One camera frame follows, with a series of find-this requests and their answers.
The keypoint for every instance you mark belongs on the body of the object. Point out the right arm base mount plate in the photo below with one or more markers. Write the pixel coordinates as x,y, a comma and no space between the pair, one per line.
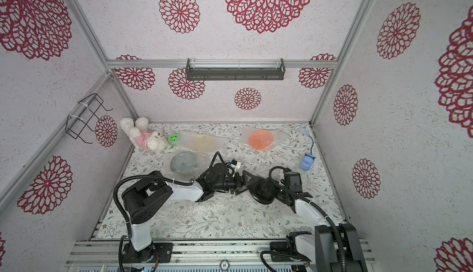
302,251

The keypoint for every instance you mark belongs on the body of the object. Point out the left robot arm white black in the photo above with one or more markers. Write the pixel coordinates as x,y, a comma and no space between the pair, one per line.
140,197

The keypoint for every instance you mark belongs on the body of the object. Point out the aluminium front rail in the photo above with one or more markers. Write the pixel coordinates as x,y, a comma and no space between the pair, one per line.
178,252

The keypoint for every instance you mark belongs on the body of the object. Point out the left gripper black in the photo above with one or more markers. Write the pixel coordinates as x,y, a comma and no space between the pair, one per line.
240,184

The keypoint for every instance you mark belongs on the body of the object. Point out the blue toy with cord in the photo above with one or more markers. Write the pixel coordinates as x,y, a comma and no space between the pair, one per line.
308,159

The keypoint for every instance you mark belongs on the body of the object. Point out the orange plate in bubble wrap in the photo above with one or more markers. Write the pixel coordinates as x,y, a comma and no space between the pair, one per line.
261,139

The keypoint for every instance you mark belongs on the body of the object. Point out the dark grey plate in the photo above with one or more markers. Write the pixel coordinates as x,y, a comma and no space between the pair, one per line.
261,190

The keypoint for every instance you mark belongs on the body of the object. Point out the black wire wall basket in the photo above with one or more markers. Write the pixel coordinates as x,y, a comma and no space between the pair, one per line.
76,124

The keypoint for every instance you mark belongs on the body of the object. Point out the white plush bunny pink dress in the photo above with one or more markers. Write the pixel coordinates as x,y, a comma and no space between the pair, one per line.
140,135

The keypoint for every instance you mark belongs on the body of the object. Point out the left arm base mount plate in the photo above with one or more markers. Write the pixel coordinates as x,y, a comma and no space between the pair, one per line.
156,252

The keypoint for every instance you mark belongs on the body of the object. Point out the yellow plate in bubble wrap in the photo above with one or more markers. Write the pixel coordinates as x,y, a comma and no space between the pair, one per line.
201,143

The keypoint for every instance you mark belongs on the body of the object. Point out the clear bubble wrap sheet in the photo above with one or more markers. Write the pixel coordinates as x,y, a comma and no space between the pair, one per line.
225,217

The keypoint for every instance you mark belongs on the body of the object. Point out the green round toy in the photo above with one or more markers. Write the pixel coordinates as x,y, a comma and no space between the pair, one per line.
174,139

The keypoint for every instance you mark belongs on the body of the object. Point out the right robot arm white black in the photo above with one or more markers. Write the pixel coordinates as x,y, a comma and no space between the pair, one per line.
331,247

